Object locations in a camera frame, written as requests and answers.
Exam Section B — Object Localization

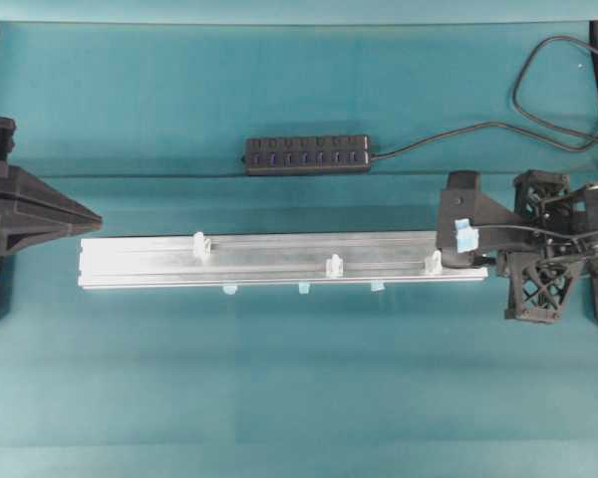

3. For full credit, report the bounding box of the black camera cable right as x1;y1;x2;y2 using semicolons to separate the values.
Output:
472;223;598;260

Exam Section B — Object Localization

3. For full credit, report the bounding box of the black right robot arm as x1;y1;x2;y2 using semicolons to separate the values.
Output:
497;170;598;324

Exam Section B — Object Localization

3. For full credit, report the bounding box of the white ring clip right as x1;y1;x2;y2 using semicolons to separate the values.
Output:
424;250;443;276

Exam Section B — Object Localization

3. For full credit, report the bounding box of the white ring clip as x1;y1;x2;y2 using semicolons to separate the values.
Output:
325;254;344;279
192;231;211;260
424;250;443;276

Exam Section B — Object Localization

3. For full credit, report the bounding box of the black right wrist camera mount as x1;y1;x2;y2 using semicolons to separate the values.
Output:
437;170;532;269

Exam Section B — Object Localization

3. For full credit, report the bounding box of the black multi-port USB hub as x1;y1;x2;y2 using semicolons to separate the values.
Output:
244;134;371;176

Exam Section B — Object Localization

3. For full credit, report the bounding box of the blue tape piece left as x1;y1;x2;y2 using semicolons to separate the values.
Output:
222;285;238;295

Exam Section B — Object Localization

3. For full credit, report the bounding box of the aluminium extrusion rail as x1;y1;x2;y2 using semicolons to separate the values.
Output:
78;231;488;289

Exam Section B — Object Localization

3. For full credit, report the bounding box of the blue tape piece middle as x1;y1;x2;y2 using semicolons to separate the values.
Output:
298;283;310;295

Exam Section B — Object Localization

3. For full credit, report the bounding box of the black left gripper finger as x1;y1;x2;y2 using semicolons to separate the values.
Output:
9;166;103;249

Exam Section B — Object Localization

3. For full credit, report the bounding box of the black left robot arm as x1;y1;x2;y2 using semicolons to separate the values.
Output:
0;117;103;269

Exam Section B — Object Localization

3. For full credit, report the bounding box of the white ring clip left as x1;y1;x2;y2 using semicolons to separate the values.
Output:
192;231;211;260

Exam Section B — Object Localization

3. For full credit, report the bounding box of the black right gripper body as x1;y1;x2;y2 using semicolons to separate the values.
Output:
498;170;598;324

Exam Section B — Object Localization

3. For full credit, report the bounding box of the white ring clip middle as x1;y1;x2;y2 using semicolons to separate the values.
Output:
325;254;344;279

